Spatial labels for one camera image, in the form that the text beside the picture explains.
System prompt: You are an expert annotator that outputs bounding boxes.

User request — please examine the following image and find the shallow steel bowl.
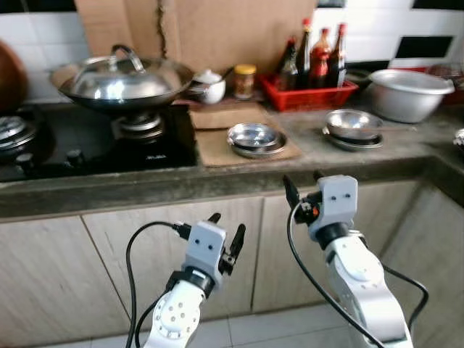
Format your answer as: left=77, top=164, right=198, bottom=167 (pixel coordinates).
left=227, top=122, right=280, bottom=149

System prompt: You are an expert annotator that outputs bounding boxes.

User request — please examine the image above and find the deep steel bowl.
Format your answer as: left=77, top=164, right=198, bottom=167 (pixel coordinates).
left=326, top=109, right=384, bottom=140

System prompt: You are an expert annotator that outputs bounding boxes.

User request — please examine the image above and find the red plastic basket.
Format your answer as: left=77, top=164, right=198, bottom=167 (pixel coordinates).
left=260, top=72, right=360, bottom=112

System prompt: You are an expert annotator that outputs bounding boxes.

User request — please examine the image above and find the light wood cabinet door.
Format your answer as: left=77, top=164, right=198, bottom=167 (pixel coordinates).
left=252, top=181, right=428, bottom=312
left=381, top=181, right=464, bottom=348
left=78, top=196, right=265, bottom=323
left=0, top=214, right=130, bottom=345

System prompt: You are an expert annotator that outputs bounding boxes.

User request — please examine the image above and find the small cardboard mat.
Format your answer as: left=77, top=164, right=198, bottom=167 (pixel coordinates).
left=190, top=105, right=269, bottom=131

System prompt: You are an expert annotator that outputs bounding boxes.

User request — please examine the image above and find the small clear glass bottle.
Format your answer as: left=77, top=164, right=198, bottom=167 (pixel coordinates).
left=279, top=58, right=299, bottom=91

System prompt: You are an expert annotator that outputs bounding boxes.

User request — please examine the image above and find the small red-labelled sauce bottle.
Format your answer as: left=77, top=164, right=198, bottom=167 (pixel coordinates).
left=310, top=51, right=328, bottom=89

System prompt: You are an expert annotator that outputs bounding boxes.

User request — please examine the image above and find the dark stone mortar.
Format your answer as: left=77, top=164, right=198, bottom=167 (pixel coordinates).
left=347, top=69, right=374, bottom=88

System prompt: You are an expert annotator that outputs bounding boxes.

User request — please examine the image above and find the dark red-capped sauce bottle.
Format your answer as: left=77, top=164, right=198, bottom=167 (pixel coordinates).
left=326, top=22, right=347, bottom=89

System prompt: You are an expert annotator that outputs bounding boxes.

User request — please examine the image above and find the tall dark yellow-necked sauce bottle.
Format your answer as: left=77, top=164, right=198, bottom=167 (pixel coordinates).
left=296, top=18, right=312, bottom=89

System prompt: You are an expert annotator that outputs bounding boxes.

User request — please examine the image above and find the large aluminium pot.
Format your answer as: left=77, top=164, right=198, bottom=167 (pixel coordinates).
left=368, top=69, right=456, bottom=124

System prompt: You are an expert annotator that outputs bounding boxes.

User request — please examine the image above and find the yellow-lidded spice jar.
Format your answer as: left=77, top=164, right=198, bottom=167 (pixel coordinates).
left=232, top=64, right=258, bottom=101

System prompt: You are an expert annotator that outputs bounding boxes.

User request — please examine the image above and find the steel gas burner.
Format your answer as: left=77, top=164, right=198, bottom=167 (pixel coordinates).
left=110, top=109, right=169, bottom=142

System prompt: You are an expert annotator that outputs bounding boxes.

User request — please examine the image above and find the black glass gas hob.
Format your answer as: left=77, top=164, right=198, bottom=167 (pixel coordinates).
left=0, top=101, right=198, bottom=182

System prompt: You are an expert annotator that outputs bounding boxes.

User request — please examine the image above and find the white ceramic lidded pot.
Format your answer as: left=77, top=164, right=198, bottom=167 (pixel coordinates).
left=192, top=69, right=227, bottom=104

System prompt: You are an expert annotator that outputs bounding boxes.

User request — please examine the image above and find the dark black-capped bottle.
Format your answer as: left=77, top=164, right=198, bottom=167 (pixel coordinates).
left=281, top=36, right=299, bottom=70

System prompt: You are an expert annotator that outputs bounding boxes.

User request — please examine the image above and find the orange red-capped sauce bottle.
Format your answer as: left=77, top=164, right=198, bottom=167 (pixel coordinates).
left=310, top=28, right=331, bottom=73

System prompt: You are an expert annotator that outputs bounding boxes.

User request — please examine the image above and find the large steel wok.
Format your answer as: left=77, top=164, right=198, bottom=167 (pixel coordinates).
left=49, top=57, right=211, bottom=113

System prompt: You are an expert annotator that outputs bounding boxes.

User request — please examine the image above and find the black hob knob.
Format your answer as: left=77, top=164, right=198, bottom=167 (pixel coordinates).
left=16, top=152, right=37, bottom=173
left=64, top=149, right=84, bottom=167

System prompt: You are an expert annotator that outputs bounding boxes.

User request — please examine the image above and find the steel wok lid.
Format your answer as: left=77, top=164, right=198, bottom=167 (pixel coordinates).
left=69, top=43, right=178, bottom=99

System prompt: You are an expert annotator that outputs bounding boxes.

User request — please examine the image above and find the round brown wooden board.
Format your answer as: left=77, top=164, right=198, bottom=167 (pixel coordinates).
left=0, top=40, right=30, bottom=113

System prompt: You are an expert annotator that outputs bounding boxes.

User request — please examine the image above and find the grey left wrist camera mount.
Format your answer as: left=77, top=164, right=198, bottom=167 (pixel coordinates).
left=185, top=221, right=227, bottom=289

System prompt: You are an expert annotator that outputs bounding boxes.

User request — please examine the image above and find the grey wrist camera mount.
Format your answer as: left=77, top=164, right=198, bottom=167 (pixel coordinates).
left=185, top=221, right=227, bottom=289
left=317, top=175, right=358, bottom=240

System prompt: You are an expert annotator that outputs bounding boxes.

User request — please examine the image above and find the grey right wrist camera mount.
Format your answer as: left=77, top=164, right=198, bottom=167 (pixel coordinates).
left=317, top=175, right=358, bottom=240

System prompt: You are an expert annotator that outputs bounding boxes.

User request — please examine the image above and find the long black left arm cable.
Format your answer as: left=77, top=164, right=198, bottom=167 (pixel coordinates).
left=125, top=221, right=193, bottom=348

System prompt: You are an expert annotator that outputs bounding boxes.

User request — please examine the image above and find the short black left arm cable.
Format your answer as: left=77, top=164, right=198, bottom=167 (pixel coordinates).
left=134, top=297, right=166, bottom=348

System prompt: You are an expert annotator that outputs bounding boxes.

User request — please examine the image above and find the short black arm cable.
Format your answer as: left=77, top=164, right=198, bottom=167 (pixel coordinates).
left=381, top=262, right=430, bottom=334
left=134, top=297, right=166, bottom=348

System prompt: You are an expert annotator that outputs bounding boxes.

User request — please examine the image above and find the short black right arm cable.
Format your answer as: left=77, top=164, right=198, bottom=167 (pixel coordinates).
left=381, top=262, right=430, bottom=334

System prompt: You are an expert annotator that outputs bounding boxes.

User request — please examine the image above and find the wide cardboard wall sheet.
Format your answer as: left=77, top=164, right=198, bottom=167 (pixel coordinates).
left=161, top=0, right=320, bottom=73

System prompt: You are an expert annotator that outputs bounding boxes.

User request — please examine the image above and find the narrow cardboard wall sheet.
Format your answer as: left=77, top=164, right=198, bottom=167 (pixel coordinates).
left=75, top=0, right=164, bottom=59

